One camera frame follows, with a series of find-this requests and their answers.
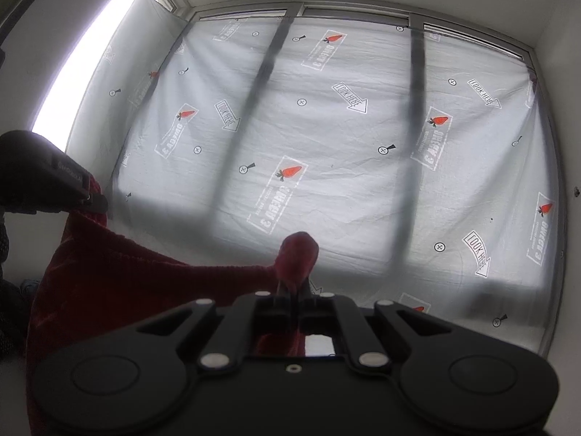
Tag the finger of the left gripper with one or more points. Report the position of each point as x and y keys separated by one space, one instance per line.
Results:
x=95 y=203

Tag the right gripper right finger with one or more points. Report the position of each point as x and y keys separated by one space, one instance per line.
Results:
x=339 y=318

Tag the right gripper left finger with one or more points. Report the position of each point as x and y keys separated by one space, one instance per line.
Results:
x=234 y=331

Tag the red checkered cloth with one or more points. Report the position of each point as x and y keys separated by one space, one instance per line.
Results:
x=99 y=281

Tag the white printed curtain sheet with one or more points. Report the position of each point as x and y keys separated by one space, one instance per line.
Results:
x=417 y=152

